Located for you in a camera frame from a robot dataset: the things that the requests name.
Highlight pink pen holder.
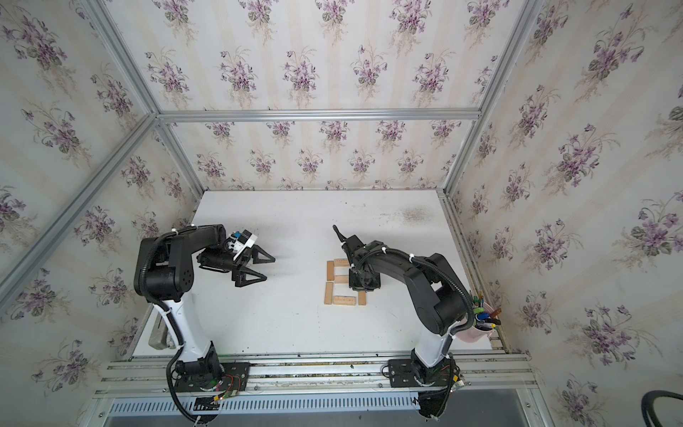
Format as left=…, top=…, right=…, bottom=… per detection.
left=455, top=324, right=496, bottom=343

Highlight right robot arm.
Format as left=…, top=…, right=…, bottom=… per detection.
left=333, top=226, right=476, bottom=419

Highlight grey objects beside table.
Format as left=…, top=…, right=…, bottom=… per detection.
left=148, top=311, right=175, bottom=350

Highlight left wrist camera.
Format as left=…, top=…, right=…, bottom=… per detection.
left=225, top=230, right=258, bottom=259

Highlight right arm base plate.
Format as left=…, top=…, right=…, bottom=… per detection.
left=381, top=359, right=461, bottom=388

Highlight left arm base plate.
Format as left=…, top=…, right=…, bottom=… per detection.
left=172, top=362, right=251, bottom=397

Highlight aluminium front rail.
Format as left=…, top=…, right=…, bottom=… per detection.
left=95, top=352, right=538, bottom=397

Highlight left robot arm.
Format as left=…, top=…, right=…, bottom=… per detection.
left=133, top=224, right=276, bottom=426

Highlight aluminium cage frame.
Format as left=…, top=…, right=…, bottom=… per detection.
left=0, top=0, right=556, bottom=385

